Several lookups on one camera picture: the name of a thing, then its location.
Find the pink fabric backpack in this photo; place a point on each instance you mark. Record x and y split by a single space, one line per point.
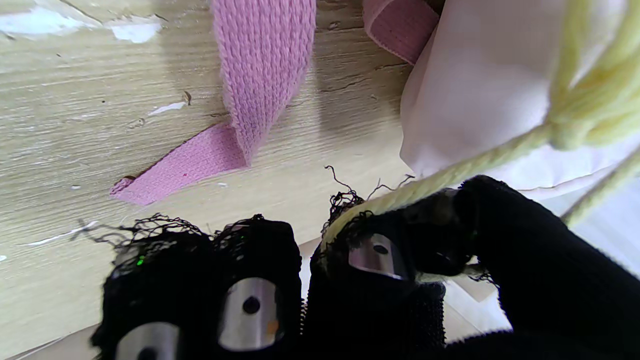
475 90

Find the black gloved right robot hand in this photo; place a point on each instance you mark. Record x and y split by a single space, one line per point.
550 290

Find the yellow yarn zipper pull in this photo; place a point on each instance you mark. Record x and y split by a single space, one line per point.
590 110

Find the white sheer curtain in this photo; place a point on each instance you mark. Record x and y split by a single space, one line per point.
610 235

